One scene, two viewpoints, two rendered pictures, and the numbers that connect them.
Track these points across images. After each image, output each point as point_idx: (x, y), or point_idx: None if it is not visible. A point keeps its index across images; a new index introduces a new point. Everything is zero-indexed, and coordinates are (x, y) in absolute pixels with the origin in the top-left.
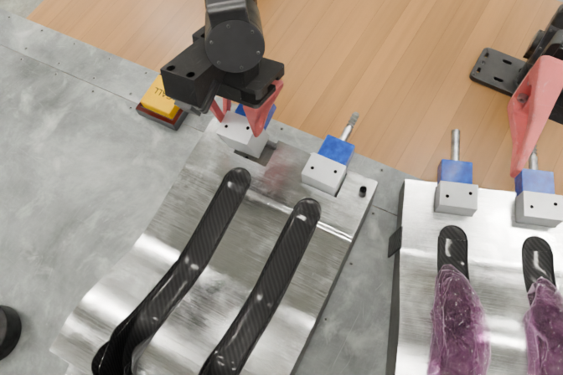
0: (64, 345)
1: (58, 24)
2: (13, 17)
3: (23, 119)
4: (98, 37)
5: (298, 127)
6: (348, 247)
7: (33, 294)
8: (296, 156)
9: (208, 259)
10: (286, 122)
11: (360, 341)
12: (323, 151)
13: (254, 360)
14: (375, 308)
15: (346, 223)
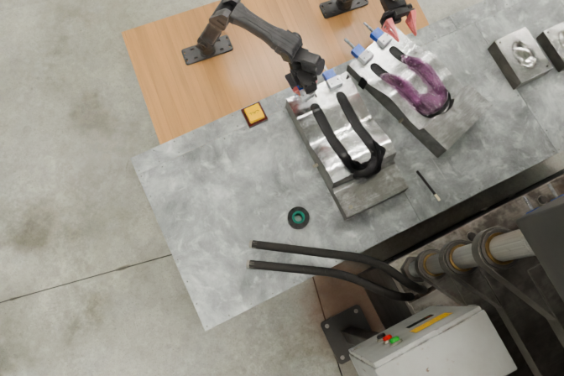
0: (335, 177)
1: (176, 133)
2: (155, 148)
3: (216, 169)
4: (197, 122)
5: None
6: (358, 93)
7: (293, 200)
8: (321, 86)
9: (333, 132)
10: None
11: (379, 115)
12: (327, 77)
13: (373, 135)
14: (374, 104)
15: (352, 88)
